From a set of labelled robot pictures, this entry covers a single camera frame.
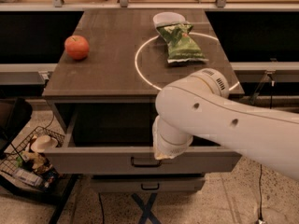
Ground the grey top drawer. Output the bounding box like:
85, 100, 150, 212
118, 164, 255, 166
45, 112, 240, 175

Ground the black floor cable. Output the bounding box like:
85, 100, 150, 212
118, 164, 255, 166
257, 163, 264, 222

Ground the green chip bag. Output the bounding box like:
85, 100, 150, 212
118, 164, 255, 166
156, 22, 207, 63

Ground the white packet in basket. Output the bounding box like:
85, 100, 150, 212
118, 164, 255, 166
12, 168, 43, 187

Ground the white bowl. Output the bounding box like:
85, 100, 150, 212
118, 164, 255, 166
152, 12, 186, 28

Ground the grey bottom drawer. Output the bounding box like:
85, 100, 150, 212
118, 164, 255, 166
90, 176, 205, 193

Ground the grey drawer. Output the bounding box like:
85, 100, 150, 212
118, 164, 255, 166
90, 176, 205, 193
45, 112, 240, 175

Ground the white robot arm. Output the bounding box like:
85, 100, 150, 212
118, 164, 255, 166
152, 68, 299, 181

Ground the grey drawer cabinet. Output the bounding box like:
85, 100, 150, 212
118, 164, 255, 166
43, 8, 243, 180

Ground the red apple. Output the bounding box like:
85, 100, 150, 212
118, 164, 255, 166
64, 35, 90, 60

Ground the black wire basket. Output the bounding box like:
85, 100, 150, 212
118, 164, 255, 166
0, 126, 64, 192

